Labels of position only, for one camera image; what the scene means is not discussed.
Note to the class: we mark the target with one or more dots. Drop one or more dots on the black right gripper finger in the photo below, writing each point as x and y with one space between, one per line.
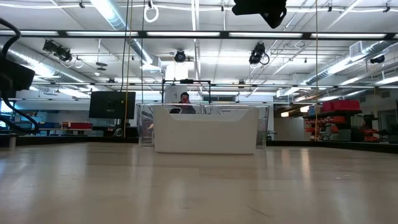
274 20

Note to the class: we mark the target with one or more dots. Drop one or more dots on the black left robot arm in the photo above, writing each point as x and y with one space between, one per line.
15 77

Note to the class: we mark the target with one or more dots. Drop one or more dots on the clear plastic bin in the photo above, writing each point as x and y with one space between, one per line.
263 124
144 124

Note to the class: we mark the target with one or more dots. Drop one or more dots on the red storage bin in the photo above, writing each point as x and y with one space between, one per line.
345 105

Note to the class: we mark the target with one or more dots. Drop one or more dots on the person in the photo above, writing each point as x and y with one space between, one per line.
185 99

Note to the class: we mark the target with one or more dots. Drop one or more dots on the storage shelf rack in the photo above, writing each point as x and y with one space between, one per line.
332 124

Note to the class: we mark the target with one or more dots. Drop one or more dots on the white plastic bin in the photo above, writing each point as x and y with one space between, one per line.
205 133

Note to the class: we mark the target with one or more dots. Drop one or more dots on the black monitor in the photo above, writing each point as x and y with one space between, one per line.
112 104

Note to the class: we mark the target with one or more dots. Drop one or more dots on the black ceiling spotlight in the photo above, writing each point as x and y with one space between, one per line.
57 51

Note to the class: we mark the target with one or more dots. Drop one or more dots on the red box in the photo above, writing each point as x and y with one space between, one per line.
77 125

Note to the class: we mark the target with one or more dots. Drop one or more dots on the black ceiling camera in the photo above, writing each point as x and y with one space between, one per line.
257 53
179 56

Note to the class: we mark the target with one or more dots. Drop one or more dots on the black overhead frame bar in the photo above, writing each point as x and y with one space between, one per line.
224 34

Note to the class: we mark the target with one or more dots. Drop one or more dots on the distant black rig frame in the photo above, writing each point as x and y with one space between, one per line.
186 81

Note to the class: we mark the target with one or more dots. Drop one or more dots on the silver ventilation duct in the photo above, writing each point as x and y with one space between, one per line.
124 28

